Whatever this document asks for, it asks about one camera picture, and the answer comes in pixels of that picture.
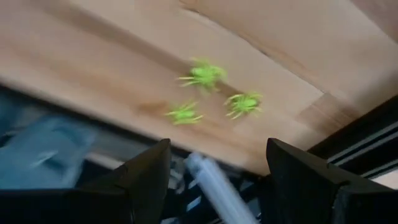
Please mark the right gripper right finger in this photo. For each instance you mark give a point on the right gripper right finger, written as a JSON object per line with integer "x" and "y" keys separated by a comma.
{"x": 311, "y": 193}

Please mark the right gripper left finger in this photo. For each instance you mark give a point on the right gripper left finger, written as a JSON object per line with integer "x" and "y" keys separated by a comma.
{"x": 124, "y": 196}

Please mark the blurry blue object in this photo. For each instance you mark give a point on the blurry blue object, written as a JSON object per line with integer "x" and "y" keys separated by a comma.
{"x": 46, "y": 149}

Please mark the green plastic spider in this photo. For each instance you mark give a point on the green plastic spider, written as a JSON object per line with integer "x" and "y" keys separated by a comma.
{"x": 244, "y": 104}
{"x": 203, "y": 76}
{"x": 184, "y": 114}

